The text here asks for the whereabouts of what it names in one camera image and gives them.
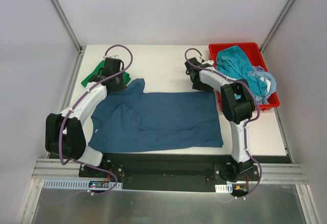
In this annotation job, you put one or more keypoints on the dark blue t-shirt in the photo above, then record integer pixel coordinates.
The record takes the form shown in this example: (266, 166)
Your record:
(133, 121)

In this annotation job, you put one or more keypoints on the white cable duct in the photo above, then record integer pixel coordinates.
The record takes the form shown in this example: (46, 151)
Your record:
(227, 188)
(81, 185)

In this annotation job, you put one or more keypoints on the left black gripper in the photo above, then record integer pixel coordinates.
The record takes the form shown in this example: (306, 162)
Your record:
(118, 82)

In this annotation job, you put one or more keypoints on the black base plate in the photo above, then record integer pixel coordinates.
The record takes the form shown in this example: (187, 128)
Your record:
(165, 183)

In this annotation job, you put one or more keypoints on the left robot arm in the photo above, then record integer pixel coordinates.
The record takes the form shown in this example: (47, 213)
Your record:
(64, 131)

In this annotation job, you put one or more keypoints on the left white cable duct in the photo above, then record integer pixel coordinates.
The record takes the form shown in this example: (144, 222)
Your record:
(81, 185)

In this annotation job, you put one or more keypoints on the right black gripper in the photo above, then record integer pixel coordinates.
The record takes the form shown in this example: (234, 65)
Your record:
(193, 75)

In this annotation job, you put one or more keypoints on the left aluminium frame post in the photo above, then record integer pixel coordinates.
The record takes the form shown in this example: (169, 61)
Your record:
(66, 25)

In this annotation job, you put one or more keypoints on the light blue t-shirt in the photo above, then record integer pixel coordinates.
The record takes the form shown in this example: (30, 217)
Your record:
(264, 84)

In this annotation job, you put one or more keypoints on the right white cable duct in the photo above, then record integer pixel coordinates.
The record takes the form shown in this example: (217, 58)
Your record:
(227, 188)

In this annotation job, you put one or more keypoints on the aluminium frame post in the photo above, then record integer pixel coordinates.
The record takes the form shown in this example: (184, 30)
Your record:
(66, 25)
(277, 24)

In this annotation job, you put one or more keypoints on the teal t-shirt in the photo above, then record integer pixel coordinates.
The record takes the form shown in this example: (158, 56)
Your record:
(234, 63)

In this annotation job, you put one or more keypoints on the green t-shirt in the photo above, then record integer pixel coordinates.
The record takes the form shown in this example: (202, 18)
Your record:
(98, 70)

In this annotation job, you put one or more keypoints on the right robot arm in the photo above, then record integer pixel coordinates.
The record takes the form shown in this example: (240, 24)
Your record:
(237, 106)

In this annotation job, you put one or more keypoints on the right aluminium frame post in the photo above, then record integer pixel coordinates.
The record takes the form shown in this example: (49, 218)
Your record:
(277, 24)

